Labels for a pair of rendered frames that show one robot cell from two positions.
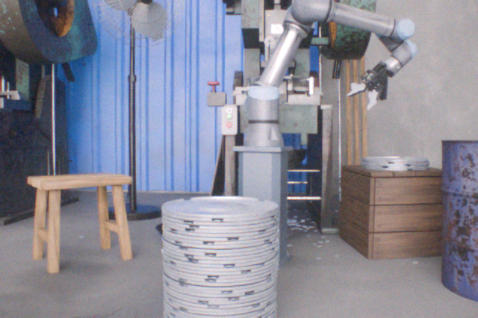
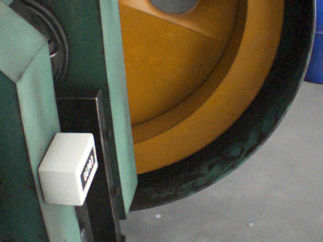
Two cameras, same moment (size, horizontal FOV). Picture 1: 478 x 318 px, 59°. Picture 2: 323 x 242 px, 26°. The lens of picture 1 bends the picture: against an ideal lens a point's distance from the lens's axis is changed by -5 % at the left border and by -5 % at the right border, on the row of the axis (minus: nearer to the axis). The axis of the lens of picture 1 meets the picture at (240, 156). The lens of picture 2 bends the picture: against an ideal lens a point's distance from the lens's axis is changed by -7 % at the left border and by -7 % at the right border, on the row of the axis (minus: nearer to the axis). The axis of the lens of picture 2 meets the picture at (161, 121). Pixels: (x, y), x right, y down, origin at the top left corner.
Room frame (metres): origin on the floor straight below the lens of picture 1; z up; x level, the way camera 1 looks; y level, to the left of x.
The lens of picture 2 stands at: (2.17, 0.51, 1.69)
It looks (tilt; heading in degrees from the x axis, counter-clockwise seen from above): 30 degrees down; 278
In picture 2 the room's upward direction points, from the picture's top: 5 degrees counter-clockwise
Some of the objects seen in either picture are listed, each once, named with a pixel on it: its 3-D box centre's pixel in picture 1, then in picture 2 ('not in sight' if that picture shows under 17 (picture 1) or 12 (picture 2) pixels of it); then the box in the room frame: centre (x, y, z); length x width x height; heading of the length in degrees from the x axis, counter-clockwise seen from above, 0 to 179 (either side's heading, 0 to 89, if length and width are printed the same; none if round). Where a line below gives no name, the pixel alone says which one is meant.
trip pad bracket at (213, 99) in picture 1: (216, 110); not in sight; (2.27, 0.12, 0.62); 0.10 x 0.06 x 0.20; 87
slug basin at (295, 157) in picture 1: (277, 158); not in sight; (2.49, -0.20, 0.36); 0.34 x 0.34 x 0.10
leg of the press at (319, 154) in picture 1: (322, 142); not in sight; (2.61, -0.48, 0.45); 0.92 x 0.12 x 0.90; 177
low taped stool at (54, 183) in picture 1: (81, 218); not in sight; (1.70, 0.63, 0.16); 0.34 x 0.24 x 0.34; 131
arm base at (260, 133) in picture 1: (264, 133); not in sight; (1.69, -0.09, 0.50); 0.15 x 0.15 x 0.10
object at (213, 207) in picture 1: (220, 206); not in sight; (1.11, 0.05, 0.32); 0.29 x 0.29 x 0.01
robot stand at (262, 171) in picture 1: (263, 204); not in sight; (1.69, -0.09, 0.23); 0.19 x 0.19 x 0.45; 70
